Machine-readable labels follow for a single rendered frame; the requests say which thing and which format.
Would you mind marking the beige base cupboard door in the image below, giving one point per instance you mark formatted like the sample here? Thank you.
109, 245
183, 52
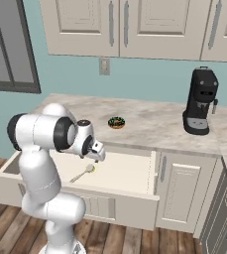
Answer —
184, 191

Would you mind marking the black coffee machine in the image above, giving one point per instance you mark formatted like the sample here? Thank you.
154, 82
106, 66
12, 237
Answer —
200, 101

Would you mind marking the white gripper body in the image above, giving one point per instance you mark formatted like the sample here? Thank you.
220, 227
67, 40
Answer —
98, 150

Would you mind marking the open beige drawer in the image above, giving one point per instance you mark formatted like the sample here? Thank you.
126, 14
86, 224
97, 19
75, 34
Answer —
118, 185

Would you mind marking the chocolate donut with sprinkles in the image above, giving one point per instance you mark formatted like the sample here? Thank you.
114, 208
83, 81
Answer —
116, 122

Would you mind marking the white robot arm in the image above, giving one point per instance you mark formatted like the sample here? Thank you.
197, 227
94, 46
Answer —
39, 172

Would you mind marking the grey wall socket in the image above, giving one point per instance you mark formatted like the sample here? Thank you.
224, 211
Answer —
104, 66

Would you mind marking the beige wall cupboard door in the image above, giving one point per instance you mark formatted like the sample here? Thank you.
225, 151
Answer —
82, 26
224, 31
164, 28

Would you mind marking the grey framed window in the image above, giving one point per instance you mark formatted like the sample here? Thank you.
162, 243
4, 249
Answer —
9, 46

